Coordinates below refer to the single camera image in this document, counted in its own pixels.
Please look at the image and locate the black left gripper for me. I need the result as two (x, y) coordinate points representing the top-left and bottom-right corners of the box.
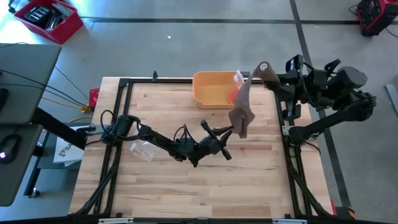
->
(186, 119), (234, 167)

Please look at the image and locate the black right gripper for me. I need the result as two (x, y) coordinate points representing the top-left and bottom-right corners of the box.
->
(269, 54), (312, 122)

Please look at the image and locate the brown elastic bandage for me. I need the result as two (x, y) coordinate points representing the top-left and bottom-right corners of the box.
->
(228, 61), (280, 139)

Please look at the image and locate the orange elastic bandage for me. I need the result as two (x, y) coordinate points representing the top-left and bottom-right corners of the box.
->
(228, 85), (240, 105)

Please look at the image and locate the clear plastic zip bag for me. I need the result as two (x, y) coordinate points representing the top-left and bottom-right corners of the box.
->
(228, 70), (246, 105)
(126, 136), (159, 162)

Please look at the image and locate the yellow plastic bin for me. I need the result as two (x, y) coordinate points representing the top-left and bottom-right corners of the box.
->
(192, 70), (246, 110)

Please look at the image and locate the grey metal bar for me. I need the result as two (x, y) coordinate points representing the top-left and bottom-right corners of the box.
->
(384, 83), (398, 118)

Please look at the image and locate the red and black tool case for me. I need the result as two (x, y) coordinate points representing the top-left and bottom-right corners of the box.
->
(356, 0), (398, 37)

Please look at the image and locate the red tag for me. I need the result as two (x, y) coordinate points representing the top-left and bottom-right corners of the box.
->
(89, 88), (101, 108)

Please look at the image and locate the orange and black caster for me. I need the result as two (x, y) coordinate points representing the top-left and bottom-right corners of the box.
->
(335, 205), (357, 220)

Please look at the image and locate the white sheet with logo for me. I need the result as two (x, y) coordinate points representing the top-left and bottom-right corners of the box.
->
(53, 126), (85, 167)

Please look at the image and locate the black desk support beam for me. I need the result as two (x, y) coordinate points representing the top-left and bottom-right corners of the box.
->
(30, 107), (88, 151)

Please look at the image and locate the red plastic crate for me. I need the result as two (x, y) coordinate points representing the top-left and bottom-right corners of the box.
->
(12, 0), (84, 45)

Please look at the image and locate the black and silver device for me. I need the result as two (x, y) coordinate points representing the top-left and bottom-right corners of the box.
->
(45, 14), (62, 31)

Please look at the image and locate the grey desk top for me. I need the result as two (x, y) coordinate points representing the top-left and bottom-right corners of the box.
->
(0, 43), (62, 125)
(0, 123), (44, 207)

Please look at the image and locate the black computer mouse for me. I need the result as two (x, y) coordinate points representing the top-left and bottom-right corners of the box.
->
(0, 133), (22, 164)

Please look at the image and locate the black device with white stripes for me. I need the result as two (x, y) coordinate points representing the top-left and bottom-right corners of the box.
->
(23, 4), (50, 23)

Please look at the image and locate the black keyboard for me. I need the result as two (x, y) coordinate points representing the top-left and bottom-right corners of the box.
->
(0, 88), (9, 113)

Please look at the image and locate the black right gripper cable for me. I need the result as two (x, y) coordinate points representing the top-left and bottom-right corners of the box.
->
(300, 60), (315, 105)

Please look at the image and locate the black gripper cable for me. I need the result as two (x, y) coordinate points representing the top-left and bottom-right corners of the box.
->
(300, 60), (315, 105)
(173, 124), (191, 143)

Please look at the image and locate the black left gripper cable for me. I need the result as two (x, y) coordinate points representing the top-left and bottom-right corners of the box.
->
(173, 124), (191, 143)

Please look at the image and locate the white table bracket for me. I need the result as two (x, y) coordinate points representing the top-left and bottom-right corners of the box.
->
(272, 218), (308, 224)
(98, 217), (134, 224)

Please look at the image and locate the yellow floor cable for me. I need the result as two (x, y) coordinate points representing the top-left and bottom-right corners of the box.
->
(42, 96), (94, 124)

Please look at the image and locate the black desk cable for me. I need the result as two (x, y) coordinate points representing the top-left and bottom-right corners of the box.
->
(0, 68), (81, 106)

